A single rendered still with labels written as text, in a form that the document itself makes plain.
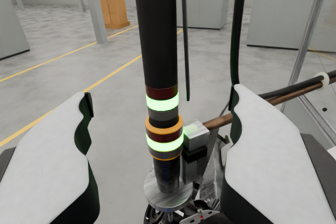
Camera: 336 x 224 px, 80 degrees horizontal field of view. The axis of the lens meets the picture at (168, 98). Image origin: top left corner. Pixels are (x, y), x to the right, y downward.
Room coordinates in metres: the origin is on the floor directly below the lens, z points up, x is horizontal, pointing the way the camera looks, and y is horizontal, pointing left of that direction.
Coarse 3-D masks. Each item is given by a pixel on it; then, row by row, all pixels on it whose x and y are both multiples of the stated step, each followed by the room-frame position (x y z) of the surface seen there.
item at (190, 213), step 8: (200, 200) 0.32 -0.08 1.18; (152, 208) 0.30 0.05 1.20; (184, 208) 0.27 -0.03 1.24; (192, 208) 0.28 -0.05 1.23; (208, 208) 0.29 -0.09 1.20; (144, 216) 0.29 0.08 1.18; (152, 216) 0.27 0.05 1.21; (160, 216) 0.26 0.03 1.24; (176, 216) 0.25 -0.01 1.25; (184, 216) 0.25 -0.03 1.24
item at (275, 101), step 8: (304, 88) 0.28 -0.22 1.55; (312, 88) 0.29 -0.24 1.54; (280, 96) 0.26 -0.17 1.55; (288, 96) 0.27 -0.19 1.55; (296, 96) 0.27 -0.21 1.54; (272, 104) 0.25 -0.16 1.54; (208, 120) 0.21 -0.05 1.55; (216, 120) 0.21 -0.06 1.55; (224, 120) 0.21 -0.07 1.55; (208, 128) 0.20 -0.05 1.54; (216, 128) 0.21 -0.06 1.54
